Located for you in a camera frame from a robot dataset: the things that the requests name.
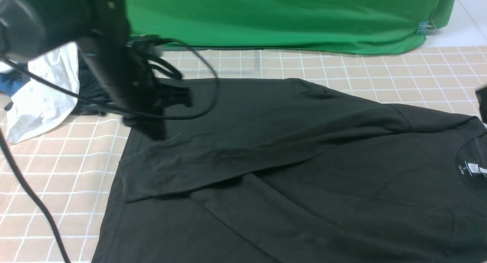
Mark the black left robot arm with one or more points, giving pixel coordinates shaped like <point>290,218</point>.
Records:
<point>100,29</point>

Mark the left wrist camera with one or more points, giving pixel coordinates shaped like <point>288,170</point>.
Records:
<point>146,43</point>

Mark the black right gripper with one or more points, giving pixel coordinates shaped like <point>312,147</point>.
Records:
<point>481,94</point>

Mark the blue crumpled garment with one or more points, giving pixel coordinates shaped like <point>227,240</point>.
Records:
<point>12,82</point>

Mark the white crumpled garment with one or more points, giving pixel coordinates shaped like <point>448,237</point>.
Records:
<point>38,109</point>

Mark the green backdrop cloth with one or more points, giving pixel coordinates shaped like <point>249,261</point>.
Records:
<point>365,27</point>

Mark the dark gray long-sleeve shirt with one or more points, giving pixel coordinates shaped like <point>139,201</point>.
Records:
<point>287,171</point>

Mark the blue binder clip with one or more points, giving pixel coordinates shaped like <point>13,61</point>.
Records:
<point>426,27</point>

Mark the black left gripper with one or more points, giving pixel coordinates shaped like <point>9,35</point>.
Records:
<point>131,85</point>

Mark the dark gray crumpled garment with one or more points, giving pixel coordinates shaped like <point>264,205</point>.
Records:
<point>91,89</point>

